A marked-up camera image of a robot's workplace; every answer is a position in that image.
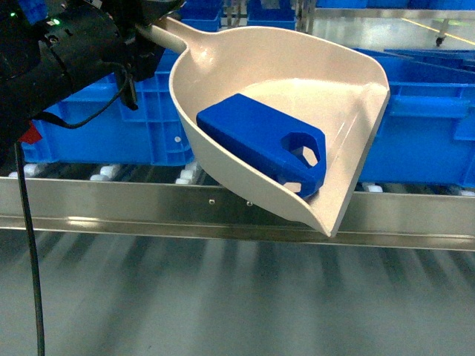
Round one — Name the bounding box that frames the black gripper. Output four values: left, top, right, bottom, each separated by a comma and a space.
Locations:
101, 0, 184, 82

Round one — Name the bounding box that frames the blue plastic part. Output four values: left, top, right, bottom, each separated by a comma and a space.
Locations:
196, 93, 327, 198

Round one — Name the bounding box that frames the beige plastic dustpan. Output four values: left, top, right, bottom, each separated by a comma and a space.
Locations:
146, 17, 390, 237

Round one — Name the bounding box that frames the metal roller shelf rack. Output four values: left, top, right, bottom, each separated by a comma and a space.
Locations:
0, 0, 475, 253

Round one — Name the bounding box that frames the blue bin far left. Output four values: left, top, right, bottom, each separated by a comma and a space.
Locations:
178, 0, 223, 32

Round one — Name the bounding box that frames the blue bin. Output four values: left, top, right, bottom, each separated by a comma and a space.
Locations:
246, 0, 296, 30
178, 0, 223, 32

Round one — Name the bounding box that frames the large blue crate left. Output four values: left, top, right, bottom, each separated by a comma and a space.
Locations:
22, 50, 194, 166

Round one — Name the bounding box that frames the large blue crate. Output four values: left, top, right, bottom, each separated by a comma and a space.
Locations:
359, 50, 474, 188
22, 50, 194, 166

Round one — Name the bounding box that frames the blue bin far right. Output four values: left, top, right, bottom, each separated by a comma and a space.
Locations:
246, 0, 296, 30

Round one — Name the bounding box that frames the large blue crate right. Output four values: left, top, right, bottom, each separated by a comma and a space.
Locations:
359, 50, 474, 188

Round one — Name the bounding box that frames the black cable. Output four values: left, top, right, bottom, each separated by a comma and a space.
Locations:
13, 62, 140, 356

